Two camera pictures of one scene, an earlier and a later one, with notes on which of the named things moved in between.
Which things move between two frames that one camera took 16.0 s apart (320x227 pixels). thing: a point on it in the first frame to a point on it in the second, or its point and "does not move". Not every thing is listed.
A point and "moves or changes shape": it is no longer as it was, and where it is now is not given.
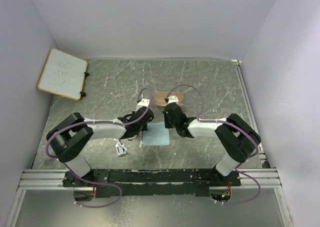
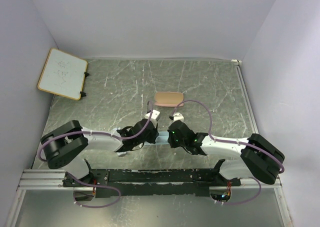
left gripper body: (144, 127) to (151, 137)
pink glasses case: (159, 97) does not move
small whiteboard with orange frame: (63, 74) does not move
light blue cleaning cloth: (157, 134) moves or changes shape
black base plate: (151, 182) does not move
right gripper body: (168, 123) to (174, 142)
